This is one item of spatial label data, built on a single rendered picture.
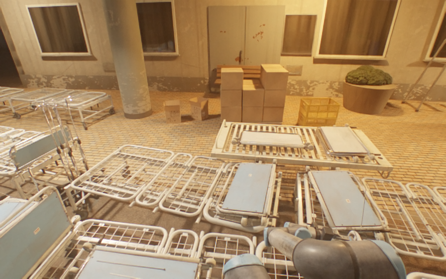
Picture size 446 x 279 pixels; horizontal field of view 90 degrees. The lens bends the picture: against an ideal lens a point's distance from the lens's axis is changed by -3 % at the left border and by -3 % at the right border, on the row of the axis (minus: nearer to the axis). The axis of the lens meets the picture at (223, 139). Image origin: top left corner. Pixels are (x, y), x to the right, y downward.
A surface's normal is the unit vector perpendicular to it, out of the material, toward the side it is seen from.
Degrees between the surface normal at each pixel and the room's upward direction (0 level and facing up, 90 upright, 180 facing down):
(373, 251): 7
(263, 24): 90
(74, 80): 90
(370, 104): 101
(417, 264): 0
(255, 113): 90
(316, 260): 52
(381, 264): 37
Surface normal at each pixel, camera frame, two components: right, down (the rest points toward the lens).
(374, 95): -0.24, 0.61
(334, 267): -0.46, -0.28
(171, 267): -0.02, -0.85
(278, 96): -0.04, 0.46
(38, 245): 0.99, 0.06
